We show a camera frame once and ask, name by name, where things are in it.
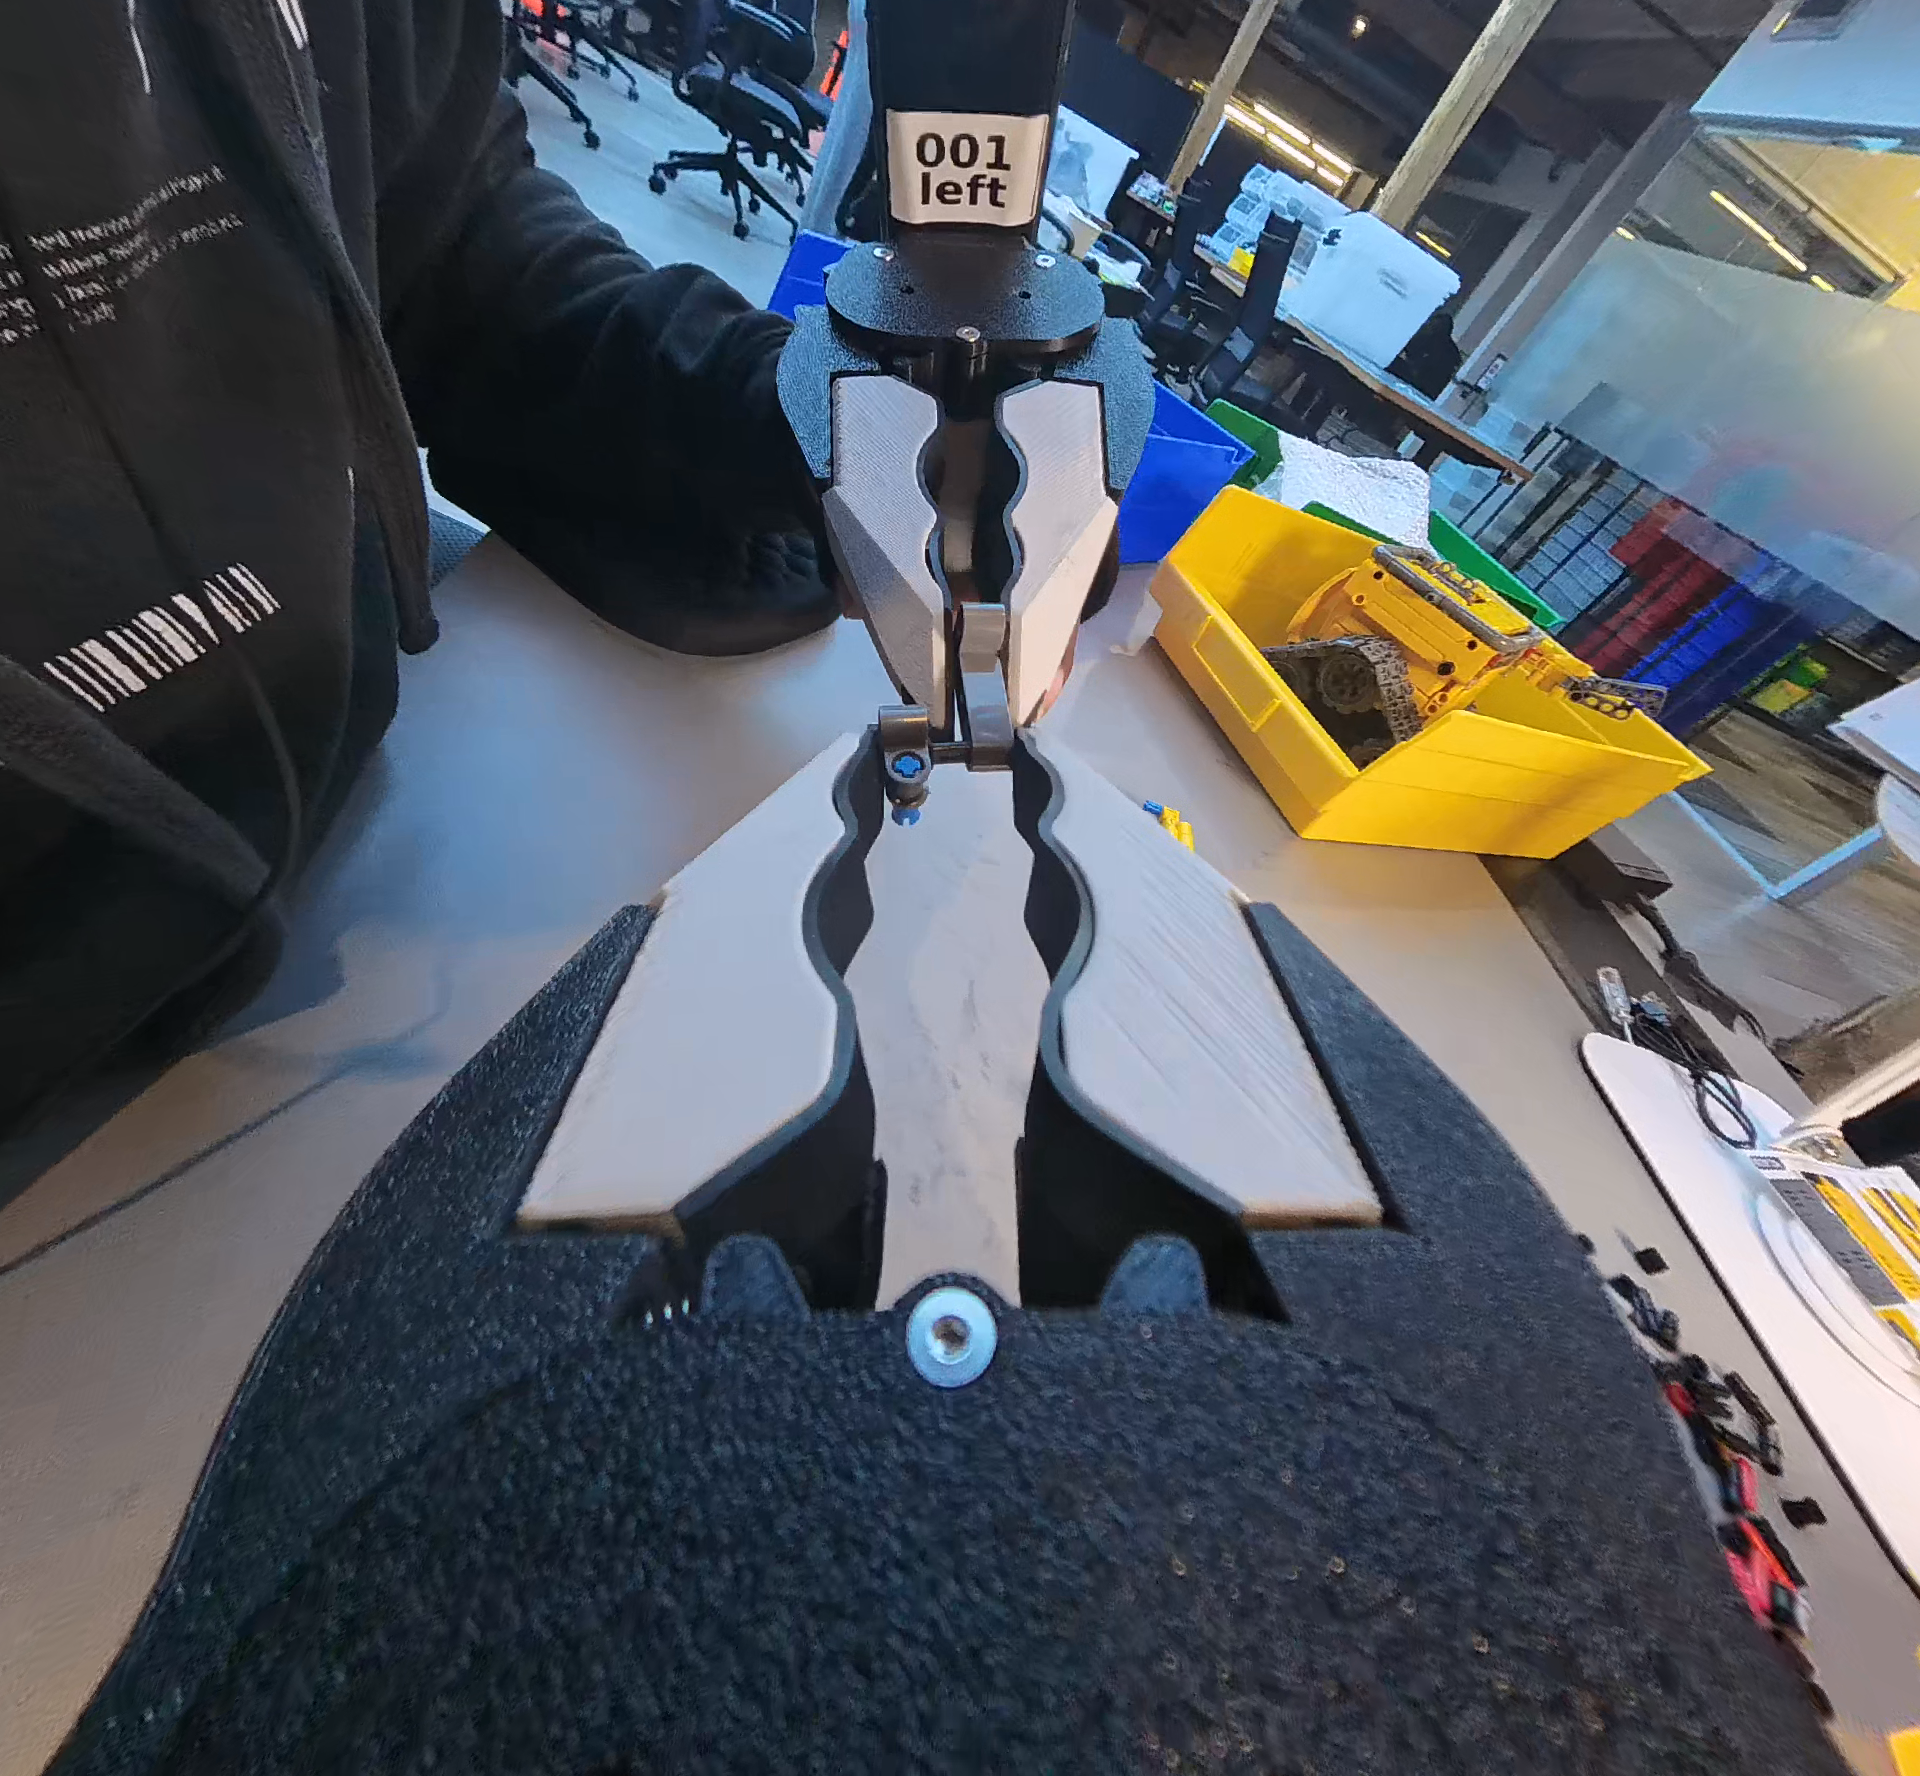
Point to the white storage box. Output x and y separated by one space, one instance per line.
1365 282

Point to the black power adapter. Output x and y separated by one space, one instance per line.
1614 868

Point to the blue plastic bin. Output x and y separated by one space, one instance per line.
1186 470

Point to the printed instruction booklet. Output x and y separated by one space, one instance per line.
1860 1236

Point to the white foam sheet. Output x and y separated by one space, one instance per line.
1350 485

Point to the frosted glass partition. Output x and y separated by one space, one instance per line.
1726 381

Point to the yellow beam assembly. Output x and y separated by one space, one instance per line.
1176 829

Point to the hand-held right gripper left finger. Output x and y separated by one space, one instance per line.
704 1042

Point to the green plastic bin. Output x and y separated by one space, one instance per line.
1244 440

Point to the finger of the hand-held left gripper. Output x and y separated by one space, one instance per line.
1064 502
878 502

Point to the person's left forearm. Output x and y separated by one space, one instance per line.
600 426

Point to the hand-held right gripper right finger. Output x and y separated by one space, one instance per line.
1200 1042

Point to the yellow parts bin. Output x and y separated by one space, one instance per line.
1439 793

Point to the person's torso black hoodie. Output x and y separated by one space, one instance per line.
180 456

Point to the wooden post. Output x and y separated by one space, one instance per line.
1237 65
1514 20

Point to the pile of red black parts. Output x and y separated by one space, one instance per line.
1748 1551

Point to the grey angled beam assembly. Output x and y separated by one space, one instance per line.
988 733

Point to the stacked coloured bins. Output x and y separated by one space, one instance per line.
1726 606

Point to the yellow tracked toy vehicle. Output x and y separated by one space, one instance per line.
1439 619

